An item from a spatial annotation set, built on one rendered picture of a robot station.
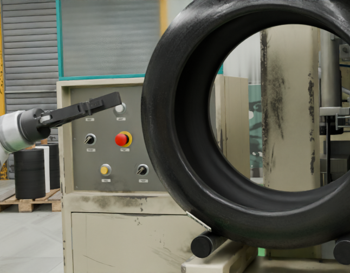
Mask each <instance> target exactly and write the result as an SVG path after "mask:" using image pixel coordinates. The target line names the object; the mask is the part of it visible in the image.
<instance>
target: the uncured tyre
mask: <svg viewBox="0 0 350 273"><path fill-rule="evenodd" d="M287 24H300V25H308V26H312V27H317V28H320V29H323V30H325V31H328V32H330V33H332V34H334V35H336V36H337V37H339V38H341V39H342V40H344V41H345V42H346V43H347V44H348V45H349V46H350V0H193V1H192V2H191V3H190V4H189V5H187V6H186V7H185V8H184V9H183V10H182V11H181V12H180V13H179V14H178V15H177V16H176V17H175V19H174V20H173V21H172V22H171V24H170V25H169V26H168V27H167V29H166V30H165V32H164V33H163V35H162V36H161V38H160V40H159V42H158V43H157V45H156V47H155V49H154V51H153V54H152V56H151V59H150V61H149V64H148V67H147V70H146V74H145V78H144V83H143V87H142V94H141V125H142V133H143V137H144V142H145V146H146V149H147V153H148V156H149V158H150V161H151V163H152V166H153V168H154V170H155V172H156V174H157V176H158V178H159V180H160V181H161V183H162V185H163V186H164V188H165V189H166V191H167V192H168V193H169V195H170V196H171V197H172V198H173V200H174V201H175V202H176V203H177V204H178V205H179V206H180V207H181V208H182V209H183V210H184V211H185V212H186V211H187V212H188V213H190V214H192V215H193V216H194V217H196V218H197V219H199V220H200V221H201V222H203V223H204V224H206V225H207V226H208V227H210V228H211V231H212V232H214V233H216V234H218V235H220V236H222V237H224V238H227V239H229V240H232V241H234V242H237V243H241V244H244V245H248V246H253V247H257V248H263V249H274V250H290V249H301V248H307V247H311V246H316V245H319V244H323V243H327V242H329V241H332V240H334V239H337V238H339V237H340V236H341V235H343V234H344V233H346V232H348V231H350V170H349V171H348V172H347V173H345V174H344V175H343V176H342V177H340V178H339V179H337V180H335V181H333V182H331V183H329V184H327V185H325V186H322V187H319V188H315V189H312V190H307V191H297V192H289V191H280V190H274V189H271V188H268V187H265V186H262V185H260V184H258V183H255V182H254V181H252V180H250V179H248V178H247V177H245V176H244V175H243V174H241V173H240V172H239V171H238V170H236V169H235V168H234V167H233V166H232V165H231V163H230V162H229V161H228V159H227V158H226V157H225V155H224V154H223V152H222V151H221V149H220V148H219V145H218V143H217V141H216V138H215V136H214V133H213V130H212V126H211V119H210V97H211V91H212V87H213V83H214V81H215V78H216V76H217V73H218V71H219V69H220V67H221V66H222V64H223V62H224V61H225V60H226V58H227V57H228V56H229V55H230V53H231V52H232V51H233V50H234V49H235V48H236V47H237V46H238V45H239V44H241V43H242V42H243V41H245V40H246V39H247V38H249V37H250V36H252V35H254V34H256V33H258V32H260V31H262V30H265V29H268V28H272V27H276V26H279V25H287Z"/></svg>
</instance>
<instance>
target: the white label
mask: <svg viewBox="0 0 350 273"><path fill-rule="evenodd" d="M186 214H187V216H189V217H190V218H191V219H193V220H194V221H196V222H197V223H198V224H200V225H201V226H203V227H204V228H206V229H207V230H209V231H210V232H211V228H210V227H208V226H207V225H206V224H204V223H203V222H201V221H200V220H199V219H197V218H196V217H194V216H193V215H192V214H190V213H188V212H187V211H186Z"/></svg>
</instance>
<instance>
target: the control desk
mask: <svg viewBox="0 0 350 273"><path fill-rule="evenodd" d="M143 83H144V77H135V78H121V79H95V80H67V81H58V82H56V91H57V108H58V109H59V108H64V107H68V106H71V105H74V104H77V103H79V102H83V103H84V102H86V101H89V99H91V98H93V99H94V98H98V97H100V96H103V95H106V94H109V93H113V92H119V94H120V98H121V102H122V104H121V105H118V106H115V107H112V108H109V109H105V110H102V111H100V112H97V113H95V114H93V115H90V116H89V115H88V116H85V117H83V118H80V119H77V120H74V121H72V122H71V123H66V124H64V125H62V126H61V127H58V135H59V163H60V191H61V193H62V196H61V212H62V240H63V269H64V273H181V265H182V264H183V263H184V262H185V261H186V260H188V259H189V258H190V257H191V256H193V253H192V251H191V242H192V241H193V239H194V238H196V237H197V236H198V235H200V234H201V233H202V232H204V231H205V230H207V229H206V228H204V227H203V226H201V225H200V224H198V223H197V222H196V221H194V220H193V219H191V218H190V217H189V216H187V214H186V212H185V211H184V210H183V209H182V208H181V207H180V206H179V205H178V204H177V203H176V202H175V201H174V200H173V198H172V197H171V196H170V195H169V193H168V192H167V191H166V189H165V188H164V186H163V185H162V183H161V181H160V180H159V178H158V176H157V174H156V172H155V170H154V168H153V166H152V163H151V161H150V158H149V156H148V153H147V149H146V146H145V142H144V137H143V133H142V125H141V94H142V87H143ZM210 119H211V126H212V130H213V133H214V136H215V138H216V141H217V143H218V145H219V148H220V149H221V151H222V152H223V154H224V155H225V157H226V158H227V159H228V161H229V162H230V163H231V165H232V166H233V167H234V168H235V169H236V170H238V171H239V172H240V173H241V174H243V175H244V176H245V177H247V178H248V179H250V143H249V97H248V78H244V77H235V76H225V75H221V74H217V76H216V78H215V81H214V83H213V87H212V91H211V97H210Z"/></svg>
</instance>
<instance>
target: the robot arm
mask: <svg viewBox="0 0 350 273"><path fill-rule="evenodd" d="M121 104H122V102H121V98H120V94H119V92H113V93H109V94H106V95H103V96H100V97H97V98H94V99H93V98H91V99H89V101H86V102H84V103H83V102H79V103H77V104H74V105H71V106H68V107H64V108H59V109H56V110H49V111H46V112H45V111H44V110H42V109H41V108H33V109H30V110H27V111H25V110H20V111H16V112H12V113H9V114H4V115H2V116H0V170H1V168H2V166H3V164H4V163H5V161H6V160H7V158H8V157H9V155H10V153H12V152H16V151H19V150H22V149H24V148H27V147H30V146H33V145H34V144H35V143H36V142H37V141H40V140H43V139H46V138H48V137H49V136H50V132H51V128H54V127H55V128H58V127H61V126H62V125H64V124H67V123H71V122H72V121H74V120H77V119H80V118H83V117H85V116H88V115H89V116H90V115H93V114H95V113H97V112H100V111H103V110H105V109H109V108H112V107H115V106H118V105H121Z"/></svg>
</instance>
